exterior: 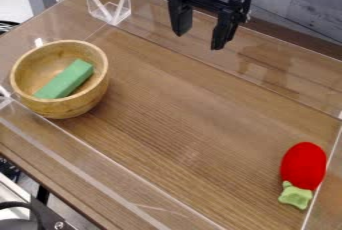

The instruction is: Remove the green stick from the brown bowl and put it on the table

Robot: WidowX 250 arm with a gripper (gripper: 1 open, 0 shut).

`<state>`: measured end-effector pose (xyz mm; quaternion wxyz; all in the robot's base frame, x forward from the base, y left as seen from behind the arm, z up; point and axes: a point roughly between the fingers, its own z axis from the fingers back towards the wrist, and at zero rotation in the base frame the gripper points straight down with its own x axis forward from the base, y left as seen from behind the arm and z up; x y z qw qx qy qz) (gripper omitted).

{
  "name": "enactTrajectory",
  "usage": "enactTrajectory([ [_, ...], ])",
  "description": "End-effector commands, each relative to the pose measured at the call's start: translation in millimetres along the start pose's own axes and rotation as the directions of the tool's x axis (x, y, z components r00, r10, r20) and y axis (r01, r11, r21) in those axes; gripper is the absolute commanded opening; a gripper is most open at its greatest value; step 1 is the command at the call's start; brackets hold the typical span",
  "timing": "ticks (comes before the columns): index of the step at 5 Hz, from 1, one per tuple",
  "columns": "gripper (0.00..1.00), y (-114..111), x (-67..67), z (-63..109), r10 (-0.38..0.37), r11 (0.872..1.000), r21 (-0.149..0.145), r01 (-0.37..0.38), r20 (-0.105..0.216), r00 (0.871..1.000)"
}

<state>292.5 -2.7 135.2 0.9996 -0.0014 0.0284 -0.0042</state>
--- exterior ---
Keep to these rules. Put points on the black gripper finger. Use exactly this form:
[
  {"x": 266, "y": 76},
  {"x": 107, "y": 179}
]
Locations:
[
  {"x": 180, "y": 16},
  {"x": 224, "y": 29}
]

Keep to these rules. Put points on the green rectangular block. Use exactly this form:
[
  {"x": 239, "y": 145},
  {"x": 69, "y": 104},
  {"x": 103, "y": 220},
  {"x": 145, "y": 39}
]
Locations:
[{"x": 65, "y": 82}]

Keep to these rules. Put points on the wooden bowl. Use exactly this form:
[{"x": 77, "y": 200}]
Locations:
[{"x": 40, "y": 64}]

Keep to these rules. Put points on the red plush strawberry toy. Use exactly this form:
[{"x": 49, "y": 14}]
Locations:
[{"x": 302, "y": 172}]

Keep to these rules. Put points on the black table leg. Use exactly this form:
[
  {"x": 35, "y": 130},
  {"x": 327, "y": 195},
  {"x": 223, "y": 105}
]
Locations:
[{"x": 43, "y": 195}]

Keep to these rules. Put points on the black device with screw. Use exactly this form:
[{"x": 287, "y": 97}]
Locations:
[{"x": 31, "y": 215}]

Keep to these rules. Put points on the clear acrylic corner bracket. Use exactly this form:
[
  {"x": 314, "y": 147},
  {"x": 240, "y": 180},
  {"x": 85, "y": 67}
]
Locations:
[{"x": 109, "y": 12}]

